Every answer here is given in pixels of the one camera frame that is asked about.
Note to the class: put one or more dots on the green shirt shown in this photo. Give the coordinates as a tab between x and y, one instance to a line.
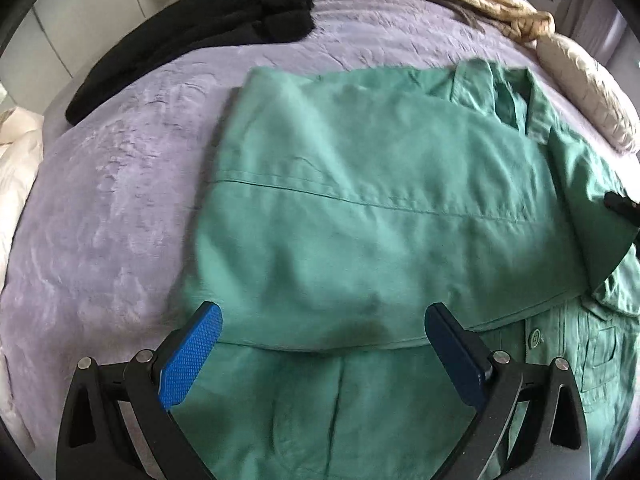
360	200

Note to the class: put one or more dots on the purple bed sheet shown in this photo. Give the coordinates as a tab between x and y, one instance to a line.
120	200

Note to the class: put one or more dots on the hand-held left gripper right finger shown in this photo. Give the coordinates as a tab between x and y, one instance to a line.
457	355

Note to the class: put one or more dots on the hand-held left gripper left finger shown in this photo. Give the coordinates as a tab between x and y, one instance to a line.
192	355

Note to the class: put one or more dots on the black garment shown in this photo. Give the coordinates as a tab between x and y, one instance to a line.
200	25

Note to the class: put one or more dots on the cream quilted jacket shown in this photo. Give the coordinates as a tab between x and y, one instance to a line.
585	85

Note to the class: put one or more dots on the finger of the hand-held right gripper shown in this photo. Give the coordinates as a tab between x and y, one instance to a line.
622	205

